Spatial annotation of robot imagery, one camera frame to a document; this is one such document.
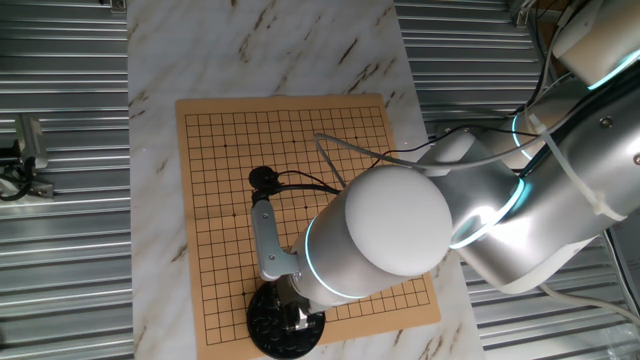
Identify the pile of black go stones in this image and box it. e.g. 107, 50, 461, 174
249, 284, 324, 354

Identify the white marble pattern sheet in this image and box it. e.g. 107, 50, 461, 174
125, 0, 487, 360

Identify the thick black camera cable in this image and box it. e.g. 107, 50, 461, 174
269, 183, 344, 197

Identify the grey printed board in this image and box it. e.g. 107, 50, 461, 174
604, 219, 640, 311

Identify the silver depth camera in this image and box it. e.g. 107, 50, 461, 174
13, 113, 50, 172

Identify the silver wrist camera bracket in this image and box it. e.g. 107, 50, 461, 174
249, 197, 304, 282

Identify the tan go board mat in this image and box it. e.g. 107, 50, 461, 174
174, 93, 442, 360

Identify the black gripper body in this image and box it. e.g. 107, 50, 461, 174
275, 276, 314, 321

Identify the black depth camera cable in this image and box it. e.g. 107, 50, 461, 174
0, 147, 36, 202

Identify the white zip tie strap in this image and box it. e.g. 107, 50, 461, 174
527, 112, 627, 222

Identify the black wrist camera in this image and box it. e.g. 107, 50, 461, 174
247, 166, 282, 206

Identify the black round stone bowl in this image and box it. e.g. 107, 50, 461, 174
245, 280, 327, 360

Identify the thick grey base cable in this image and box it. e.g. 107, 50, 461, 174
537, 282, 640, 326

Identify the thin black cable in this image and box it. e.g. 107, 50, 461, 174
277, 169, 341, 190

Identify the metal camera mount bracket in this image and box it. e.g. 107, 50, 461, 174
0, 177, 56, 202

